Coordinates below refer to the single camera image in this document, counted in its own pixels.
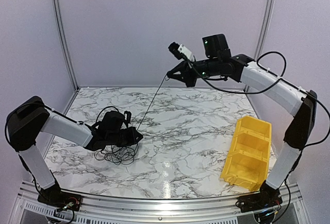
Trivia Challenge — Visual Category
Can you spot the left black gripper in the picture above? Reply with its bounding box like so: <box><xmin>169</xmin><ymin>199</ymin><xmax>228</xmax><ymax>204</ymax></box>
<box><xmin>107</xmin><ymin>126</ymin><xmax>143</xmax><ymax>147</ymax></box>

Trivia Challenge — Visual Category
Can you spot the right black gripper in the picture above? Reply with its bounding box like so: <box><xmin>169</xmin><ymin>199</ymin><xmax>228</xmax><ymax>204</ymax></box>
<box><xmin>168</xmin><ymin>57</ymin><xmax>221</xmax><ymax>87</ymax></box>

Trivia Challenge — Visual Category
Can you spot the thin black cable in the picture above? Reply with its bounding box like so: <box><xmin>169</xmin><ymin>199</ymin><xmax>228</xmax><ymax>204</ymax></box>
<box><xmin>136</xmin><ymin>76</ymin><xmax>170</xmax><ymax>132</ymax></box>

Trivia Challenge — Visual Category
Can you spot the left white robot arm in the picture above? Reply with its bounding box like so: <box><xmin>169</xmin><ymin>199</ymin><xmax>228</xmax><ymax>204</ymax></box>
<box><xmin>5</xmin><ymin>96</ymin><xmax>143</xmax><ymax>206</ymax></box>

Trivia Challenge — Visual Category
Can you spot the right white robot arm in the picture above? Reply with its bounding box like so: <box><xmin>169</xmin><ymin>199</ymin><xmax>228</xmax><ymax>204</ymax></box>
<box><xmin>167</xmin><ymin>52</ymin><xmax>317</xmax><ymax>208</ymax></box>

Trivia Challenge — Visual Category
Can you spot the yellow plastic bin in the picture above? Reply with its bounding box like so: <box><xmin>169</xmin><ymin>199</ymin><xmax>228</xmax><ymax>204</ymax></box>
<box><xmin>220</xmin><ymin>116</ymin><xmax>272</xmax><ymax>192</ymax></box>

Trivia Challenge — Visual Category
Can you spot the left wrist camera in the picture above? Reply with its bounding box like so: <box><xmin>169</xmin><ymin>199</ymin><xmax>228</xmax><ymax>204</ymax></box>
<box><xmin>92</xmin><ymin>111</ymin><xmax>131</xmax><ymax>135</ymax></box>

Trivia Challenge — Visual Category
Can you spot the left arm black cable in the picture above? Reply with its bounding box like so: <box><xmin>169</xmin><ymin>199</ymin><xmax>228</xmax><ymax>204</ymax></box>
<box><xmin>4</xmin><ymin>102</ymin><xmax>122</xmax><ymax>147</ymax></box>

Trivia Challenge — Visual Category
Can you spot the aluminium front rail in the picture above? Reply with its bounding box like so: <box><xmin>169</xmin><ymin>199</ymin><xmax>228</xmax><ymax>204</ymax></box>
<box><xmin>10</xmin><ymin>180</ymin><xmax>305</xmax><ymax>224</ymax></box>

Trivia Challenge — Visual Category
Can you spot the right aluminium frame post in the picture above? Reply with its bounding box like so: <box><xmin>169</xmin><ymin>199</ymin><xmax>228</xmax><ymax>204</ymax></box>
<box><xmin>243</xmin><ymin>0</ymin><xmax>278</xmax><ymax>93</ymax></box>

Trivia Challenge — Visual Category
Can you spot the aluminium frame post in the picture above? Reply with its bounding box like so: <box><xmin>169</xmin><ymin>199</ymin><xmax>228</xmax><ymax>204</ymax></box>
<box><xmin>243</xmin><ymin>0</ymin><xmax>278</xmax><ymax>93</ymax></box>
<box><xmin>52</xmin><ymin>0</ymin><xmax>79</xmax><ymax>92</ymax></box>

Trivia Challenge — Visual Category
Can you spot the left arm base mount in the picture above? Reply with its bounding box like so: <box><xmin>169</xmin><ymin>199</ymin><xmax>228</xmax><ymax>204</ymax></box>
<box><xmin>38</xmin><ymin>181</ymin><xmax>82</xmax><ymax>211</ymax></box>

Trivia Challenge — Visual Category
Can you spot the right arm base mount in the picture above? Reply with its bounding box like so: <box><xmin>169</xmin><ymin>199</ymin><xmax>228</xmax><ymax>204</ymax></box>
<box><xmin>235</xmin><ymin>184</ymin><xmax>283</xmax><ymax>213</ymax></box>

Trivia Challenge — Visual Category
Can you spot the left aluminium frame post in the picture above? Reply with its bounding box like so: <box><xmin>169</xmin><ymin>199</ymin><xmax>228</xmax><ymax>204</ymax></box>
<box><xmin>52</xmin><ymin>0</ymin><xmax>79</xmax><ymax>92</ymax></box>

